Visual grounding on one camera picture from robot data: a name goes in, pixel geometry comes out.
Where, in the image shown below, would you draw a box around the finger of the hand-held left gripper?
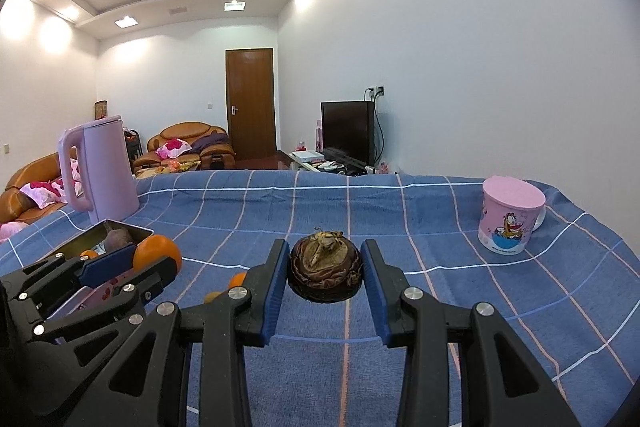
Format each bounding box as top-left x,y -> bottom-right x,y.
27,257 -> 179,370
0,244 -> 137,304

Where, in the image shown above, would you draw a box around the blue checked blanket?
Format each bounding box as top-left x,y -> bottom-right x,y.
0,169 -> 640,427

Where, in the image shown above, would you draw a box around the pink cartoon mug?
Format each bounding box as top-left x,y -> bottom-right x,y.
477,175 -> 547,256

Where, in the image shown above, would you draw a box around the purple passion fruit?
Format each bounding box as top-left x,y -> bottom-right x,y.
103,228 -> 135,254

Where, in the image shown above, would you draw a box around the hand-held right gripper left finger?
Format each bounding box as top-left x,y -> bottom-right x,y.
70,238 -> 292,427

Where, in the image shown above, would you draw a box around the black television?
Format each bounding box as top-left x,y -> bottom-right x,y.
320,101 -> 376,166

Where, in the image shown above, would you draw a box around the coffee table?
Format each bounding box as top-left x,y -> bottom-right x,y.
136,159 -> 203,178

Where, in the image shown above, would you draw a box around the pink electric kettle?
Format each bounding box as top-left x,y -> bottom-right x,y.
58,115 -> 140,225

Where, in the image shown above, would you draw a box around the pink floral cushion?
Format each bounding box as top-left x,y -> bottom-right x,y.
69,158 -> 83,198
156,138 -> 192,160
20,179 -> 64,208

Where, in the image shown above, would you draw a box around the long brown leather sofa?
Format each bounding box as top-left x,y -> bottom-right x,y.
0,152 -> 81,228

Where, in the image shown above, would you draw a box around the dark water chestnut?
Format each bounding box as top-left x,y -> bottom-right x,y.
287,229 -> 364,304

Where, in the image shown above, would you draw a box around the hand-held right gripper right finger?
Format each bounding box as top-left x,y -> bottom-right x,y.
361,238 -> 583,427

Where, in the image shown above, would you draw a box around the television stand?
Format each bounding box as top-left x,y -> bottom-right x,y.
287,149 -> 396,178

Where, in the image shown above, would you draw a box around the small brown leather sofa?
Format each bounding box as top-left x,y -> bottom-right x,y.
132,121 -> 237,172

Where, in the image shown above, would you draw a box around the pink tin box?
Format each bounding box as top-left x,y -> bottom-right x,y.
47,219 -> 156,345

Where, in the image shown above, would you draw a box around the brown wooden door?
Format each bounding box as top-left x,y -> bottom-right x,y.
224,48 -> 278,160

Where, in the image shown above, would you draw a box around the black power cable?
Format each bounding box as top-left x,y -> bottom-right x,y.
372,97 -> 387,168

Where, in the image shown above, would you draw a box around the purple cloth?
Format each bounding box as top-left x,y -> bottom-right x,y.
192,133 -> 230,152

